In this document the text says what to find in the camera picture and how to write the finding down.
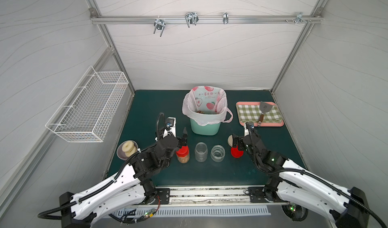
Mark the white wire basket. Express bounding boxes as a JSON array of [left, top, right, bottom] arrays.
[[45, 66, 128, 143]]

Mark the mint green trash bin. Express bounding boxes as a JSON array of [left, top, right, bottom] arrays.
[[190, 119, 221, 136]]

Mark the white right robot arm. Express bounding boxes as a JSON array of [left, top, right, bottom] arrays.
[[231, 122, 386, 228]]

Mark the green white checkered cloth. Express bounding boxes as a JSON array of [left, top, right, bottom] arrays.
[[236, 103, 283, 124]]

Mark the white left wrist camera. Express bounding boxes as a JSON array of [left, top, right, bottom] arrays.
[[163, 117, 176, 137]]

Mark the pink white plastic bin bag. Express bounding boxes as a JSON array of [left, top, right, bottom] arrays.
[[182, 86, 233, 126]]

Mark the grey bowl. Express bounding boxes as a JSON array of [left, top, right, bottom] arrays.
[[116, 140, 138, 160]]

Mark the steel spatula wooden handle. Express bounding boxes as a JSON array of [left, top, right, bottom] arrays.
[[258, 102, 273, 126]]

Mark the metal hook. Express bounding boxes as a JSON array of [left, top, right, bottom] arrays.
[[223, 12, 229, 25], [153, 19, 166, 37], [285, 13, 312, 25], [185, 12, 199, 28]]

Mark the beige jar lid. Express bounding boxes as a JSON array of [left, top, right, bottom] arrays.
[[227, 135, 234, 148]]

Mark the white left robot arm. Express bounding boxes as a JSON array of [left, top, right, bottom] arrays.
[[38, 113, 188, 228]]

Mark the glass peanut jar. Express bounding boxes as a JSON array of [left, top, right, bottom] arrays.
[[211, 145, 225, 162]]

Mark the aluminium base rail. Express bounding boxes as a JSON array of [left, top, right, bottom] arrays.
[[87, 183, 334, 206]]

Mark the white slotted cable duct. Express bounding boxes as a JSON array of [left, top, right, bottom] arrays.
[[116, 205, 271, 218]]

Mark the red jar lid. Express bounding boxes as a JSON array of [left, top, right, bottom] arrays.
[[230, 147, 244, 158]]

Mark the pink plastic tray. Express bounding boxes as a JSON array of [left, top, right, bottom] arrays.
[[236, 102, 284, 127]]

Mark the aluminium crossbar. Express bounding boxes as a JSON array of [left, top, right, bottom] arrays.
[[91, 14, 324, 25]]

